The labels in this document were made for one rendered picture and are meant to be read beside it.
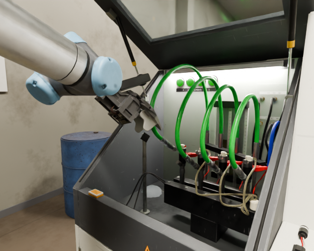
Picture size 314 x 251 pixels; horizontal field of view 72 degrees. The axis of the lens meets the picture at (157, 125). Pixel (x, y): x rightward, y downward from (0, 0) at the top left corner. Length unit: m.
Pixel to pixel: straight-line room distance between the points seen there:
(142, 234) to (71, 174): 1.83
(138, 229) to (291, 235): 0.40
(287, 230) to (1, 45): 0.70
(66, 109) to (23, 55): 2.77
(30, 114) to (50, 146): 0.47
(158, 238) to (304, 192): 0.41
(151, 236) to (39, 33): 0.56
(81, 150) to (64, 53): 1.98
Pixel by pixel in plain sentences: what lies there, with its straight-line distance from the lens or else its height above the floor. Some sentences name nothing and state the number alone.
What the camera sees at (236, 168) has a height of 1.12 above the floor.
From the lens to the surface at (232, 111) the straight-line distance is 0.99.
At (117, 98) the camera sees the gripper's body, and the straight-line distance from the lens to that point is 0.62.
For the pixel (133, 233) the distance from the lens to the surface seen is 0.74.
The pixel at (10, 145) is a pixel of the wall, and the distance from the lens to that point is 2.87.
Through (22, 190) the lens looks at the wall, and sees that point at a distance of 3.05.
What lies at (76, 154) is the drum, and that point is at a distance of 2.36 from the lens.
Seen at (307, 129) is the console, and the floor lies 1.23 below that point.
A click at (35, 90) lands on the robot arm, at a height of 1.33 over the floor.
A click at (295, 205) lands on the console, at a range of 0.72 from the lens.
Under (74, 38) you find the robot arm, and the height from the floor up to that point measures 1.45.
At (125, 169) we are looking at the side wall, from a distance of 1.06.
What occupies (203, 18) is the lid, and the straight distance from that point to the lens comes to 0.92.
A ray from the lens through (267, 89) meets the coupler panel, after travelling 0.98.
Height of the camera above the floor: 1.32
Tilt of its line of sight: 8 degrees down
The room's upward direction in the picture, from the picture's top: straight up
